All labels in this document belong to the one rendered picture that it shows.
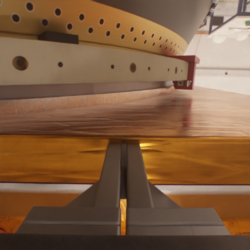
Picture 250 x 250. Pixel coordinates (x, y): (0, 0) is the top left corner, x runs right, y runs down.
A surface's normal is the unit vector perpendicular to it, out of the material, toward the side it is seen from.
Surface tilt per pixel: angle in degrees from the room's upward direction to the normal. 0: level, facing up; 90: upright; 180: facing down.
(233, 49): 90
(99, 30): 62
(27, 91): 90
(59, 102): 90
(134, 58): 90
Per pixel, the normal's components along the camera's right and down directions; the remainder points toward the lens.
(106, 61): 0.66, 0.21
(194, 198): 0.00, 0.27
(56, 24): 0.53, 0.65
